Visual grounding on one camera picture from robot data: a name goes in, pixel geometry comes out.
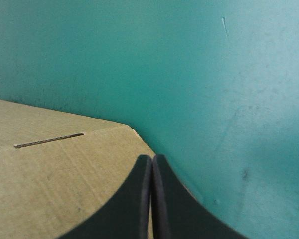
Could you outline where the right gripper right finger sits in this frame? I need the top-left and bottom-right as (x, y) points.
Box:
(151, 154), (250, 239)

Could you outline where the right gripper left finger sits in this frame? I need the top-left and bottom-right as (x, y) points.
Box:
(56, 154), (153, 239)

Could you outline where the brown cardboard box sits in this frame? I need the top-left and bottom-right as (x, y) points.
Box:
(0, 98), (202, 239)

